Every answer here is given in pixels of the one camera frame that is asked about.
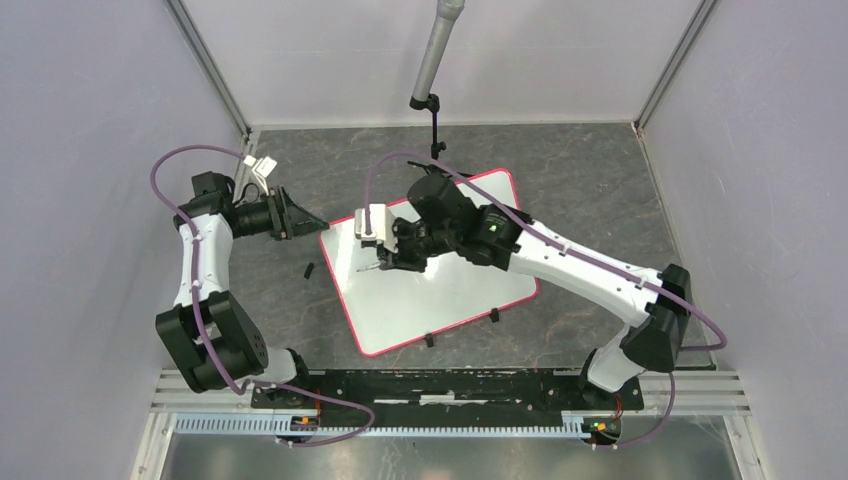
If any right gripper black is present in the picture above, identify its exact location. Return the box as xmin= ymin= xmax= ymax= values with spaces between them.
xmin=377 ymin=215 xmax=459 ymax=272

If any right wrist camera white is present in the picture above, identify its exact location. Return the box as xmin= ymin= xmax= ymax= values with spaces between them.
xmin=354 ymin=204 xmax=399 ymax=254

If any whiteboard with pink frame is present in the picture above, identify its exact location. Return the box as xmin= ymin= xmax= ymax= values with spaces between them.
xmin=317 ymin=168 xmax=540 ymax=359

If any silver microphone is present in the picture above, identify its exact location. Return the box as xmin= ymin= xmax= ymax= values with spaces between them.
xmin=410 ymin=0 xmax=466 ymax=110

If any black microphone tripod stand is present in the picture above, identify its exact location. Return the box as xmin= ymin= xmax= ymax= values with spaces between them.
xmin=407 ymin=93 xmax=449 ymax=178

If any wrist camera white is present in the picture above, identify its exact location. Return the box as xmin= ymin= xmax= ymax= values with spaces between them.
xmin=354 ymin=204 xmax=399 ymax=254
xmin=242 ymin=155 xmax=278 ymax=196

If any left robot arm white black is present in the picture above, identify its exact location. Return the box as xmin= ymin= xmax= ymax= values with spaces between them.
xmin=155 ymin=172 xmax=329 ymax=393

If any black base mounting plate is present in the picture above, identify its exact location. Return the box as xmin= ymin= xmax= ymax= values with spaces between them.
xmin=251 ymin=368 xmax=644 ymax=428

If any slotted aluminium rail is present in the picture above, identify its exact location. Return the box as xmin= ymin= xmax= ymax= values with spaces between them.
xmin=173 ymin=413 xmax=598 ymax=439

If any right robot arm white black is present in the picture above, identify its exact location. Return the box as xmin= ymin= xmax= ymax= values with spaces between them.
xmin=355 ymin=174 xmax=691 ymax=408

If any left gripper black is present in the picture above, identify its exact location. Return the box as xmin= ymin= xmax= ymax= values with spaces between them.
xmin=232 ymin=185 xmax=329 ymax=242

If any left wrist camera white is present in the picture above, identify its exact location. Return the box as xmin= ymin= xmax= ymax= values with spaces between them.
xmin=242 ymin=155 xmax=278 ymax=196

